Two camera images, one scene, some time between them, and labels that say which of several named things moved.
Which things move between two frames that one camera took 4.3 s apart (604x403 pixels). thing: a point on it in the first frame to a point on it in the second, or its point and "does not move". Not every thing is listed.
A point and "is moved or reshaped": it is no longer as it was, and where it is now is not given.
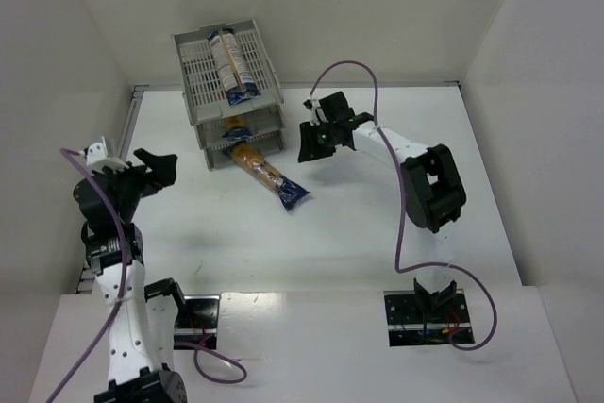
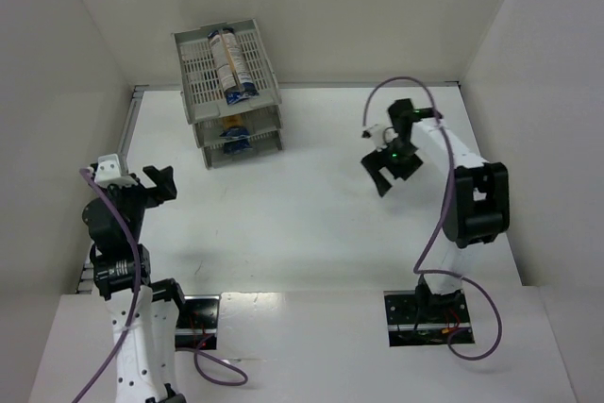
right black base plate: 407,326 does not move
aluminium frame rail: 123,144 does not move
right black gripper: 314,137 to 396,167
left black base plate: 197,322 does not move
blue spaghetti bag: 263,176 is moved or reshaped
